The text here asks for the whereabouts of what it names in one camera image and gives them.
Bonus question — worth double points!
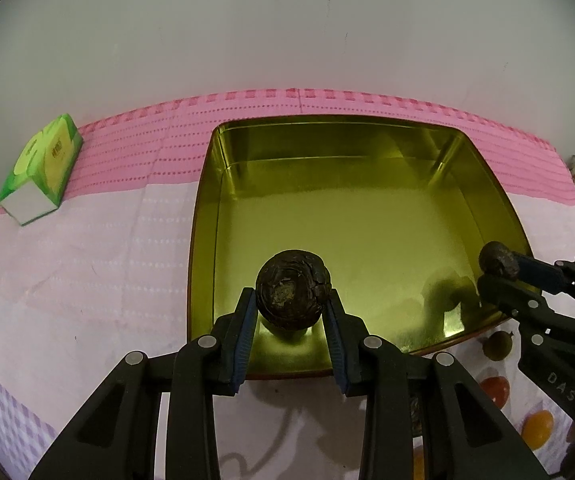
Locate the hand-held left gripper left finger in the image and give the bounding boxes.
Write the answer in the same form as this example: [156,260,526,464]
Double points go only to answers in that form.
[30,287,259,480]

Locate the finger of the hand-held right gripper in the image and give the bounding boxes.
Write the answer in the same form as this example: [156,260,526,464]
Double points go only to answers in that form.
[477,275,575,356]
[510,252,575,321]

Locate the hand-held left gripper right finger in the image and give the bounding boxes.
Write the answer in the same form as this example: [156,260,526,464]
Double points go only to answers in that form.
[323,290,548,480]

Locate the small dark brown fruit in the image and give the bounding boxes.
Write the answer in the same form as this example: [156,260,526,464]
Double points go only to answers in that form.
[478,241,521,278]

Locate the round brown fruit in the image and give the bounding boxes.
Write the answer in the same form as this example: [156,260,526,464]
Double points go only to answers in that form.
[482,330,513,361]

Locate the large dark brown fruit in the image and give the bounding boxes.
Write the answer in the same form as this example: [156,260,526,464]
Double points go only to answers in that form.
[256,251,331,331]

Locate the large red tomato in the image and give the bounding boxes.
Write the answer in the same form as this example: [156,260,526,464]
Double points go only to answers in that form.
[480,376,511,408]

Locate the red tin box gold inside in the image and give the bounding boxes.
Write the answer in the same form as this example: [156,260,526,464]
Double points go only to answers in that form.
[187,115,535,380]

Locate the pink and white tablecloth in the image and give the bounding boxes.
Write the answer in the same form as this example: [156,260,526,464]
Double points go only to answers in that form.
[0,87,575,480]

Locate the green tissue pack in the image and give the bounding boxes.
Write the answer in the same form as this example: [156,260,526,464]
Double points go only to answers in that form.
[0,113,84,226]

